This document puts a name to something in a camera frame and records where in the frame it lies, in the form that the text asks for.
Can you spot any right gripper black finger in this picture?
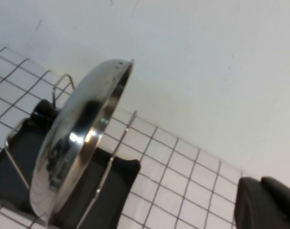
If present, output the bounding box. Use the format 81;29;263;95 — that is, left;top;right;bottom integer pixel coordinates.
233;176;290;229

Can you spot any steel pot lid black knob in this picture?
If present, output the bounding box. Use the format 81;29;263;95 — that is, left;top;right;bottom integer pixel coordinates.
29;59;135;226

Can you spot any white black-grid tablecloth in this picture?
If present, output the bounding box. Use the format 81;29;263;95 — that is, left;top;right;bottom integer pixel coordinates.
0;39;246;229

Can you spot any dark grey plastic drip tray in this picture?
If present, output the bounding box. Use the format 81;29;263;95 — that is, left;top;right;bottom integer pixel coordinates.
0;116;141;229

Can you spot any chrome wire lid rack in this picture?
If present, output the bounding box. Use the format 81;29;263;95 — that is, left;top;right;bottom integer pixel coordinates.
5;73;138;229

